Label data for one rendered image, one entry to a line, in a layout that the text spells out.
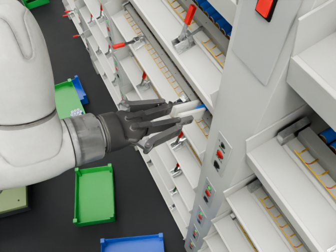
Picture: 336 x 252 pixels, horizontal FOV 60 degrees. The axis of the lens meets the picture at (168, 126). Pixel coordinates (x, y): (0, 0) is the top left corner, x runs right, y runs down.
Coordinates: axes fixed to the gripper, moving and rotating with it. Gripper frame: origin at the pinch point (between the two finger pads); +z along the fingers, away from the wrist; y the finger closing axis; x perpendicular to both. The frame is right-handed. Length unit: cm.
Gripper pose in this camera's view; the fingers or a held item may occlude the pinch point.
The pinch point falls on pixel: (187, 111)
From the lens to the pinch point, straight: 64.7
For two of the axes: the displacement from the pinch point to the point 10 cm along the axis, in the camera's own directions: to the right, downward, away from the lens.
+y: -4.7, -7.3, 4.9
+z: 8.6, -2.4, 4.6
